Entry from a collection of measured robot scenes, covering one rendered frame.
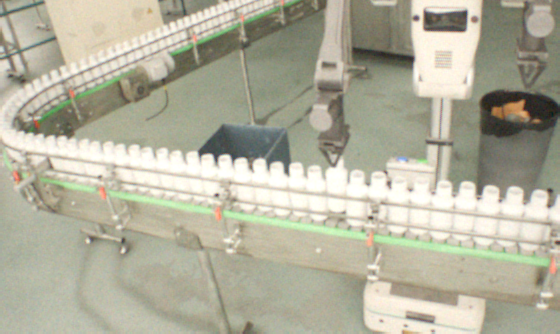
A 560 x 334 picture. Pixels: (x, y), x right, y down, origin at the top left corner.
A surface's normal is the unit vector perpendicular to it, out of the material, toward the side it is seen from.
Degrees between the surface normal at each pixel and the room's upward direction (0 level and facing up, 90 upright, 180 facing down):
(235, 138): 90
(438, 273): 90
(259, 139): 90
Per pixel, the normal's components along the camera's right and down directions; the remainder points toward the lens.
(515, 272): -0.37, 0.52
